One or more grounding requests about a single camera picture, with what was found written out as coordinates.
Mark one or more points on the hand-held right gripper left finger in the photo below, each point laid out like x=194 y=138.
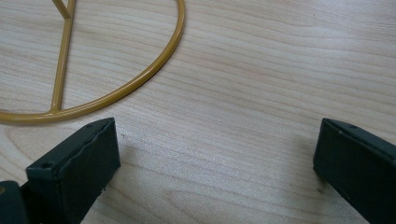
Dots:
x=73 y=174

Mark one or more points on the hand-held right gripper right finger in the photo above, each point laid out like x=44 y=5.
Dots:
x=358 y=165

